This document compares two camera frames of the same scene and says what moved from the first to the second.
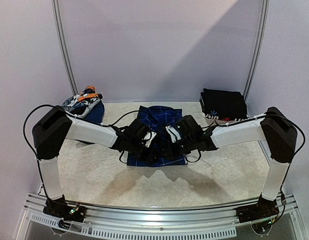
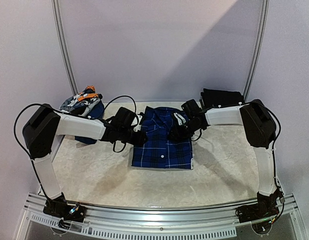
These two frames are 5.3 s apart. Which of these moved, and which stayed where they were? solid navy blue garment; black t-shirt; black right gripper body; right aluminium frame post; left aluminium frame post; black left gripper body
Moved: black right gripper body; black left gripper body
Stayed: right aluminium frame post; black t-shirt; left aluminium frame post; solid navy blue garment
